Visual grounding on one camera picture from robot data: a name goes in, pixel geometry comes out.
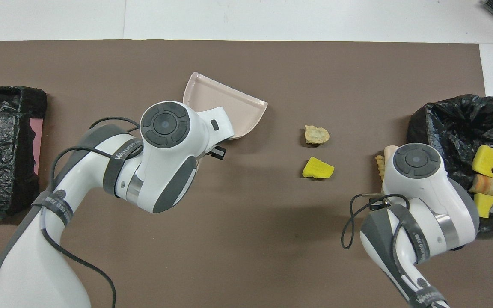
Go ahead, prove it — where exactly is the striped orange bread piece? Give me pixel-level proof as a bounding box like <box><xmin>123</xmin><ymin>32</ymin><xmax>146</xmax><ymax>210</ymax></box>
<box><xmin>469</xmin><ymin>173</ymin><xmax>493</xmax><ymax>200</ymax></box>

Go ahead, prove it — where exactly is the pale round snack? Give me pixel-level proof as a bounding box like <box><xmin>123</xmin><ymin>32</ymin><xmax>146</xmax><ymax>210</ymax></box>
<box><xmin>304</xmin><ymin>124</ymin><xmax>330</xmax><ymax>146</ymax></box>

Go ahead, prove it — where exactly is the beige plastic dustpan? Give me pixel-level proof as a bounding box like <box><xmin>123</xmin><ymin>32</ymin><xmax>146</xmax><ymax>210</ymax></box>
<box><xmin>182</xmin><ymin>72</ymin><xmax>268</xmax><ymax>140</ymax></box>

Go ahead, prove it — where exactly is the yellow sponge wedge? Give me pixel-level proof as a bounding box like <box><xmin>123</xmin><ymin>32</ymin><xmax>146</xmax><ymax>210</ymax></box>
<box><xmin>302</xmin><ymin>156</ymin><xmax>335</xmax><ymax>180</ymax></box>

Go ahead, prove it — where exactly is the pink bin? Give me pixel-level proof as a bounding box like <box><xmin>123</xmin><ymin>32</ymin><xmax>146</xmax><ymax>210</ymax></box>
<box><xmin>30</xmin><ymin>118</ymin><xmax>44</xmax><ymax>174</ymax></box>

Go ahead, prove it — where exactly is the black trash bag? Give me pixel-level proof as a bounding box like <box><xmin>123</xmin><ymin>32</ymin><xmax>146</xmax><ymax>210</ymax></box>
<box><xmin>407</xmin><ymin>94</ymin><xmax>493</xmax><ymax>234</ymax></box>
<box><xmin>0</xmin><ymin>86</ymin><xmax>48</xmax><ymax>221</ymax></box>

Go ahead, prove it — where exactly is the yellow notched sponge block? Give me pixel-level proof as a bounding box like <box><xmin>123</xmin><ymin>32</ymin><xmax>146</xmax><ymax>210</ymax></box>
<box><xmin>472</xmin><ymin>145</ymin><xmax>493</xmax><ymax>178</ymax></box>

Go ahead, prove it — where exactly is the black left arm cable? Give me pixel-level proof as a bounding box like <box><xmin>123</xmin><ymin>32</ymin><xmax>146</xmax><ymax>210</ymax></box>
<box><xmin>41</xmin><ymin>116</ymin><xmax>141</xmax><ymax>308</ymax></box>

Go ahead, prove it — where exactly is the brown table mat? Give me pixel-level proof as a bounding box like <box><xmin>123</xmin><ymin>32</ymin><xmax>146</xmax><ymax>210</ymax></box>
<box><xmin>0</xmin><ymin>40</ymin><xmax>493</xmax><ymax>308</ymax></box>

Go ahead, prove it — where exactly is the yellow waisted sponge piece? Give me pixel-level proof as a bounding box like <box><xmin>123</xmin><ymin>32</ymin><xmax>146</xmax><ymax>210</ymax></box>
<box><xmin>473</xmin><ymin>193</ymin><xmax>493</xmax><ymax>219</ymax></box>

